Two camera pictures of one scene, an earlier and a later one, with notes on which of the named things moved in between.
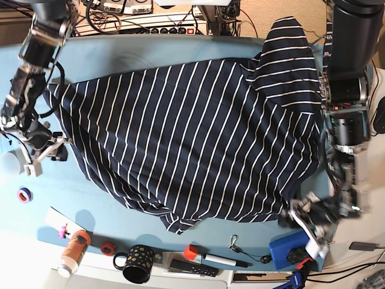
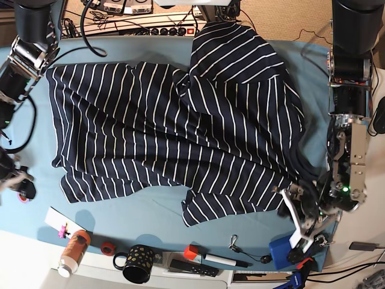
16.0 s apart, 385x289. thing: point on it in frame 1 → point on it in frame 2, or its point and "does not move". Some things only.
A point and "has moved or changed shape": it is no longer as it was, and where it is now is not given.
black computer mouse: (379, 121) does not move
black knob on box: (295, 255) does not move
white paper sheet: (59, 220) does not move
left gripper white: (38, 144) → (26, 186)
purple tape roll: (24, 195) does not move
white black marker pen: (227, 260) does not move
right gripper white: (313, 248) → (299, 240)
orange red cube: (190, 251) does not move
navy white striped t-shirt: (222, 141) has moved or changed shape
